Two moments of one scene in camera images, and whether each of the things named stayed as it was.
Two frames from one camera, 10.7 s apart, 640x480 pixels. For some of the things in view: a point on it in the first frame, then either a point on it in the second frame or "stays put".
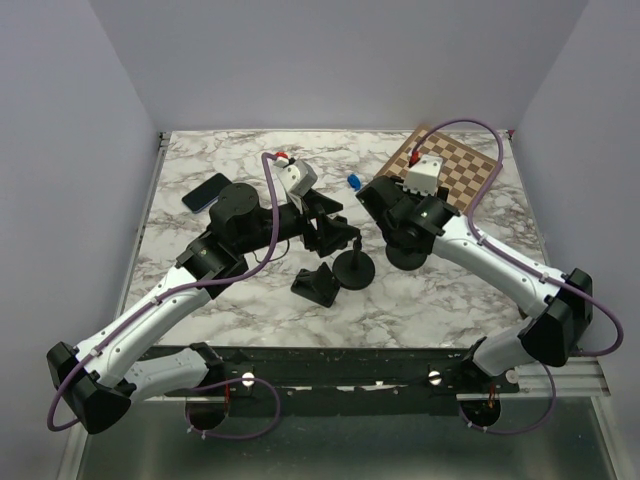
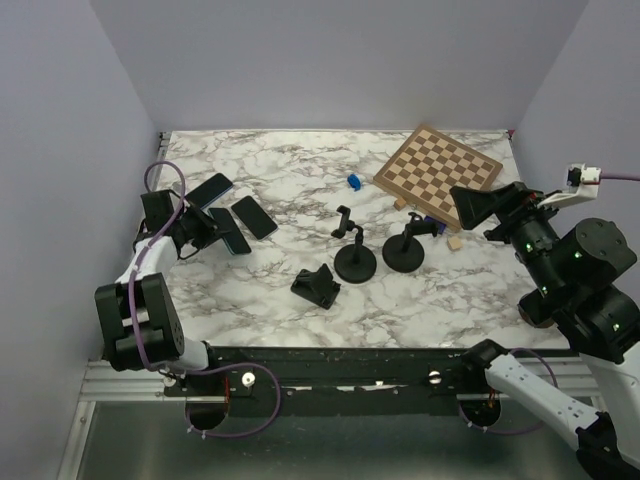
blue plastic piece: x=354 y=182 stays put
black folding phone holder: x=319 y=284 stays put
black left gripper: x=330 y=235 → x=209 y=231
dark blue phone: x=205 y=193 stays put
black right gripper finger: x=377 y=197 → x=474 y=206
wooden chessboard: x=463 y=170 stays put
